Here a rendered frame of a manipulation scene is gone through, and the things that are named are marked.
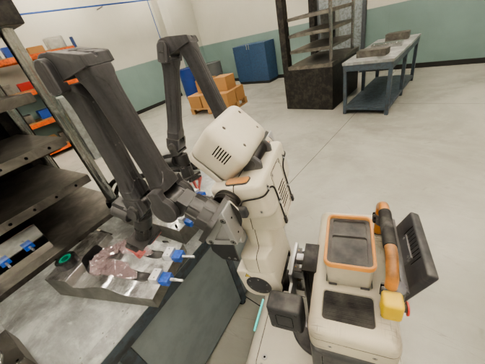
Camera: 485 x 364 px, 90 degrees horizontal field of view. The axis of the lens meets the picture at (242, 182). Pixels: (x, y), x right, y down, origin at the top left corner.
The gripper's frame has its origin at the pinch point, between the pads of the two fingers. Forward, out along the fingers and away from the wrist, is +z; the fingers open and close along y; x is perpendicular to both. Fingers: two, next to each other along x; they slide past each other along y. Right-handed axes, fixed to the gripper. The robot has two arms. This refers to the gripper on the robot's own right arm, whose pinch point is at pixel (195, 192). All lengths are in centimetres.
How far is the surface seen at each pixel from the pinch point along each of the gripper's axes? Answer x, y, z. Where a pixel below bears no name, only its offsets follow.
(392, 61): 60, -347, -18
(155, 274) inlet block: 7.1, 37.2, 15.3
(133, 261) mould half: -8.0, 36.5, 13.3
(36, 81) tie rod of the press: -63, 16, -68
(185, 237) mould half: -0.1, 14.3, 16.5
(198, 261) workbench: -0.3, 12.5, 32.0
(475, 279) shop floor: 117, -86, 104
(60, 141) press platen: -74, 16, -39
